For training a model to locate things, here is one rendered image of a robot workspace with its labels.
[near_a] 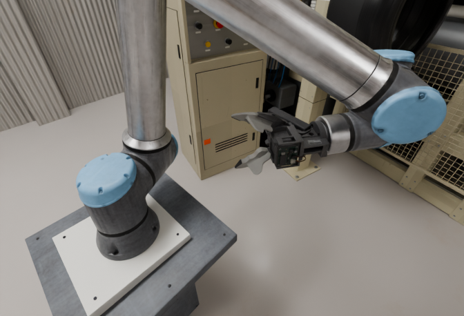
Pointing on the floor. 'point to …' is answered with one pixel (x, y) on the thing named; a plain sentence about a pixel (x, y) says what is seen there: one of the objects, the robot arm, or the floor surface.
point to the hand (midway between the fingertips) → (232, 141)
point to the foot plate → (302, 171)
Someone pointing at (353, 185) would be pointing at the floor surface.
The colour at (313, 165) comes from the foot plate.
